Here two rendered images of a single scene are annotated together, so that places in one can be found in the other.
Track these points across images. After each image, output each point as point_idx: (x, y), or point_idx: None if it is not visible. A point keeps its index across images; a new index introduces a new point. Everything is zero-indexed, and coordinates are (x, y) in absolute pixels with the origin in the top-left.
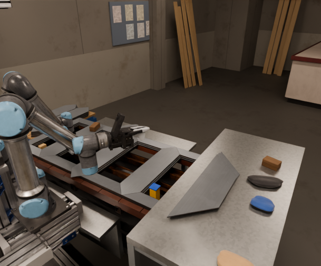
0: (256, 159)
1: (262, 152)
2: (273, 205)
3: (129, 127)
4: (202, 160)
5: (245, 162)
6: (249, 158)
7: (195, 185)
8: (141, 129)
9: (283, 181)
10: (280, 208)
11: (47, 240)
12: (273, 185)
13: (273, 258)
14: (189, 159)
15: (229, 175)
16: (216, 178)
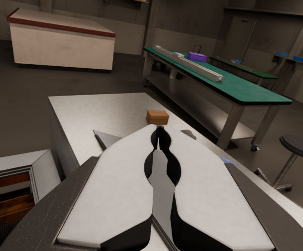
0: (136, 119)
1: (127, 109)
2: (228, 160)
3: (39, 249)
4: (87, 157)
5: (134, 128)
6: (129, 122)
7: (156, 210)
8: (224, 163)
9: (190, 130)
10: (227, 159)
11: None
12: (195, 139)
13: None
14: (15, 170)
15: (156, 156)
16: (154, 172)
